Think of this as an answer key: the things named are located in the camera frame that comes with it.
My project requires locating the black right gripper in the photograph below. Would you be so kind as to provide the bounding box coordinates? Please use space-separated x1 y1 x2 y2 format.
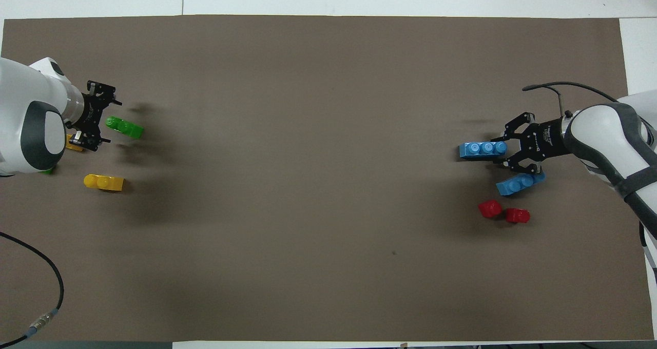
492 111 572 175

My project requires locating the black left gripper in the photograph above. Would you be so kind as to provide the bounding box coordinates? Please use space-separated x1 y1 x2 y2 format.
69 80 123 152

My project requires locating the blue three-stud toy brick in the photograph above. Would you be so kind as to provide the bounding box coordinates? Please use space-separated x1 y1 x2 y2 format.
459 141 509 159
495 172 546 197

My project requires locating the brown table mat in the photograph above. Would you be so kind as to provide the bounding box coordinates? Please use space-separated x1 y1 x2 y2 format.
0 14 655 343

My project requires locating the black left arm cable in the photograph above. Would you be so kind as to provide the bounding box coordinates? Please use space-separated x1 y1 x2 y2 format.
0 231 65 345

